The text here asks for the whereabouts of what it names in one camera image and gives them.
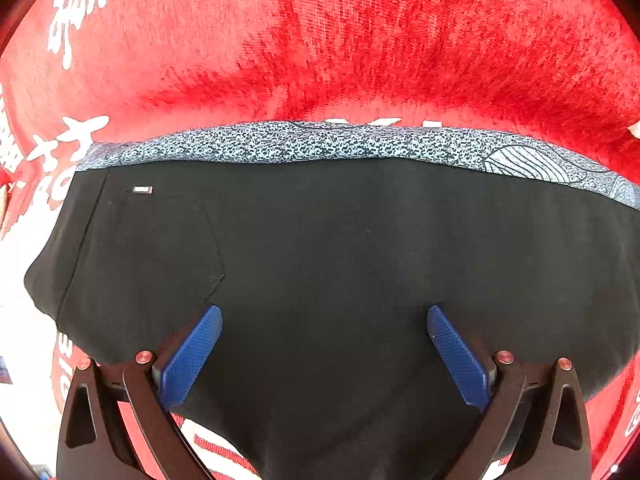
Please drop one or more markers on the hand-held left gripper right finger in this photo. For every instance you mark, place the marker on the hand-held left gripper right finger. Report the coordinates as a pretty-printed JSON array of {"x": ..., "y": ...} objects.
[{"x": 457, "y": 355}]

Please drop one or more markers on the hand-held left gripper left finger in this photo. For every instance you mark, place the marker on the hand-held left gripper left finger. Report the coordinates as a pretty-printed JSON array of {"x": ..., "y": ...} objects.
[{"x": 192, "y": 350}]

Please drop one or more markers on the black pants with patterned waistband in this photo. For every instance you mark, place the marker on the black pants with patterned waistband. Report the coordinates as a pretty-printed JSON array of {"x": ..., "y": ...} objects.
[{"x": 320, "y": 235}]

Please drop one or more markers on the red printed blanket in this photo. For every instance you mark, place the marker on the red printed blanket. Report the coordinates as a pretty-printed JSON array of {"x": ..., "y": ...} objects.
[{"x": 300, "y": 60}]

